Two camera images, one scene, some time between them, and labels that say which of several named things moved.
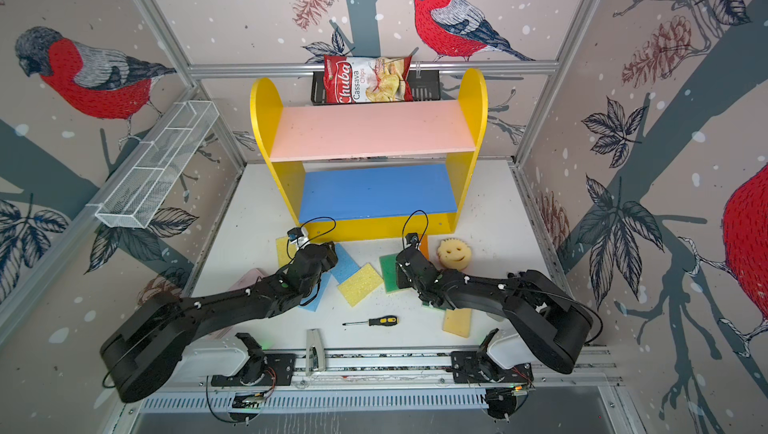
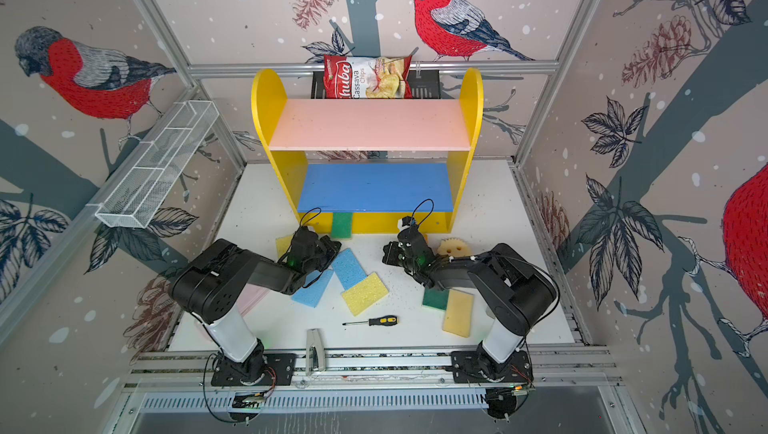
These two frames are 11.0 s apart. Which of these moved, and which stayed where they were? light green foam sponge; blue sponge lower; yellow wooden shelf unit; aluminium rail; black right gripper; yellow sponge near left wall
Moved: light green foam sponge; black right gripper
Stayed: yellow wooden shelf unit; aluminium rail; yellow sponge near left wall; blue sponge lower
